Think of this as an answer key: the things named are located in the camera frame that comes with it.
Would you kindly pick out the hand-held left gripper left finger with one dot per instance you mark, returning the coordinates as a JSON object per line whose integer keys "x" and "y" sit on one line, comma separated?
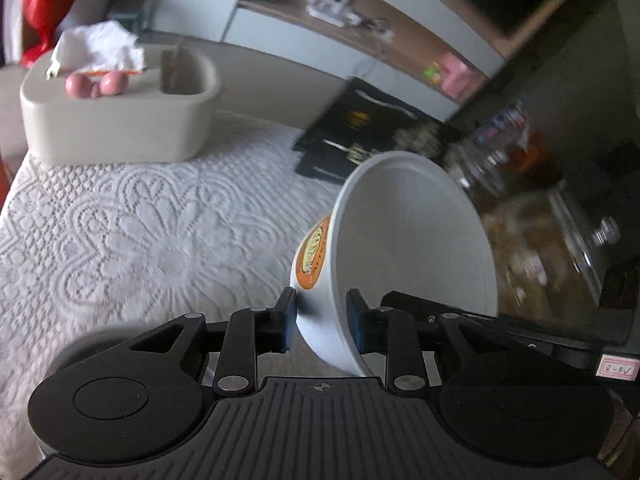
{"x": 286, "y": 322}

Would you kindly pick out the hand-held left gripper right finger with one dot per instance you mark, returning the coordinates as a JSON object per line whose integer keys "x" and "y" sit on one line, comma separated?
{"x": 357, "y": 322}

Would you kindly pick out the white bowl with orange print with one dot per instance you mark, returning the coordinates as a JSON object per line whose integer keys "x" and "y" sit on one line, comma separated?
{"x": 410, "y": 240}

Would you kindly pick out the large glass jar of nuts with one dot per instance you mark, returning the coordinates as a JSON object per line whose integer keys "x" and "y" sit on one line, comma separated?
{"x": 540, "y": 260}

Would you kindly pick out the white lace tablecloth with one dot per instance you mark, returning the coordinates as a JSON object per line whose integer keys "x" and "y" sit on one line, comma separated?
{"x": 125, "y": 240}

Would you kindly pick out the small glass jar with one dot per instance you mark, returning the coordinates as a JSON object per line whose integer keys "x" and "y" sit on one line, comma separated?
{"x": 490, "y": 170}

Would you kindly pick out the black snack box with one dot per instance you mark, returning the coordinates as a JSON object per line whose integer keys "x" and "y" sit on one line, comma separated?
{"x": 360, "y": 125}

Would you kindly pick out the colourful packets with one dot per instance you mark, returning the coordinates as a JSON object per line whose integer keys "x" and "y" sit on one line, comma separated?
{"x": 515, "y": 135}

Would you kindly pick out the small green toy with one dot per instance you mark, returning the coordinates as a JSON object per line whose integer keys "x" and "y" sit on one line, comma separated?
{"x": 432, "y": 72}

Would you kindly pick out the beige tissue box organizer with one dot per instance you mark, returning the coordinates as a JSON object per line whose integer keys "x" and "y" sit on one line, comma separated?
{"x": 110, "y": 125}

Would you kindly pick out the pink box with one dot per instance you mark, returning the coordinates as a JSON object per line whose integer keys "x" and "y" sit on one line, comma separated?
{"x": 460, "y": 77}

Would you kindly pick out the white and wood TV cabinet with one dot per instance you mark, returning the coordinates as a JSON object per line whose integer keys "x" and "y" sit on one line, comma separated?
{"x": 300, "y": 45}

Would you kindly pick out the pink egg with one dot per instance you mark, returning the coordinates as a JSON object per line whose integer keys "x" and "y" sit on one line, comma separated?
{"x": 77, "y": 85}
{"x": 114, "y": 83}

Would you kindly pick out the white router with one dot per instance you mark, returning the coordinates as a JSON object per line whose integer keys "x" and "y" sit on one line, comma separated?
{"x": 325, "y": 7}

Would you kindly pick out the white tissue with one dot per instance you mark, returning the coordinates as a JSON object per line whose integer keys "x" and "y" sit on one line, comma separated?
{"x": 100, "y": 45}

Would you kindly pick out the red rocket-shaped bin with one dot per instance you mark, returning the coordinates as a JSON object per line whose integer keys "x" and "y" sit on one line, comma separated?
{"x": 47, "y": 5}

